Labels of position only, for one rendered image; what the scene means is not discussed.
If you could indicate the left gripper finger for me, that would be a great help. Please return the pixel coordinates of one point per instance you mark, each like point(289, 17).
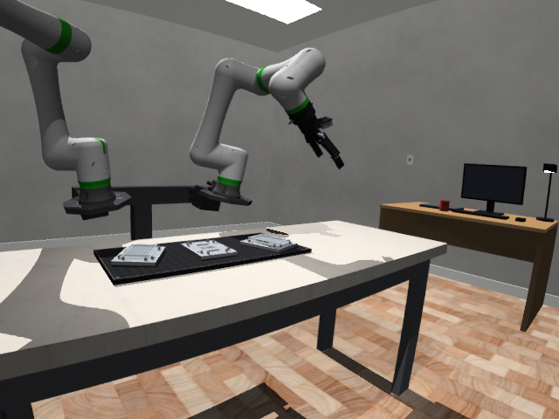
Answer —
point(314, 146)
point(334, 152)

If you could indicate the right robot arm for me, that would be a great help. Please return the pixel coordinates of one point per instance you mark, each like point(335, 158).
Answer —
point(53, 40)

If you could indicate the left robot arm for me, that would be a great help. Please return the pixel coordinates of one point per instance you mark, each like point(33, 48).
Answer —
point(287, 86)

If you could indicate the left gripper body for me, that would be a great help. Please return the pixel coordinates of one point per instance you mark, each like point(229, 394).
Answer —
point(311, 127)

